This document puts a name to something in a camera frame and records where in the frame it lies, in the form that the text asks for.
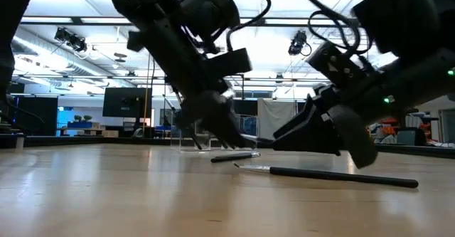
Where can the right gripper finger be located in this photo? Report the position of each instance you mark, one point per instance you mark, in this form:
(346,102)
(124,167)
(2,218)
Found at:
(313,137)
(355,141)

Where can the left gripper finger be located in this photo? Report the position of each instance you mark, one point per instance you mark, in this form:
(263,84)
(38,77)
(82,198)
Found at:
(185,119)
(220,119)

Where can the clear acrylic organizer box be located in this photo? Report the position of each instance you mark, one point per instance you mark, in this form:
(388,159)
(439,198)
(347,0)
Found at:
(250,125)

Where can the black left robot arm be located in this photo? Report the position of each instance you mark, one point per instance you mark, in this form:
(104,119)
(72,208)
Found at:
(14,16)

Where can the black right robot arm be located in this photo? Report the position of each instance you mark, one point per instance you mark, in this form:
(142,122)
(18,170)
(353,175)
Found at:
(394,20)

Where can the storage shelf with bins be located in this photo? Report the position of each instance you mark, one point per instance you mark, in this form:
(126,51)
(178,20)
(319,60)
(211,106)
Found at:
(387,128)

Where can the white hanging curtain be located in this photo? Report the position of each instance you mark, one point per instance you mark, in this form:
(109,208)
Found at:
(277,116)

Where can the wooden crate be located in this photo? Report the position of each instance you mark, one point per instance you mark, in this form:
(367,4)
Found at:
(106,133)

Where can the black stage light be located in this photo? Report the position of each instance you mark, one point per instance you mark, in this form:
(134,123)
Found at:
(76,44)
(296,45)

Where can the small green potted plant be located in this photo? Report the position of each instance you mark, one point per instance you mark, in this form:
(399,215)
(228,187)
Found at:
(77,118)
(87,118)

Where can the black overhead rig beam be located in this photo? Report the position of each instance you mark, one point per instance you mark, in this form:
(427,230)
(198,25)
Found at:
(76,20)

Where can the black partition panel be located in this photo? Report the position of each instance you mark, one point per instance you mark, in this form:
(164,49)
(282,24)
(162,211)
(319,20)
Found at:
(39,116)

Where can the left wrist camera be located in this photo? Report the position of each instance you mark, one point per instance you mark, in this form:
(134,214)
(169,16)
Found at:
(227,63)

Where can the large black wall display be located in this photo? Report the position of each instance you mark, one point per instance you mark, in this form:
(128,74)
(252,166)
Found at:
(124,101)

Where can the small white post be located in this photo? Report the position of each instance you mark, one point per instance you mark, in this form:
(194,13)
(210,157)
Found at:
(19,141)

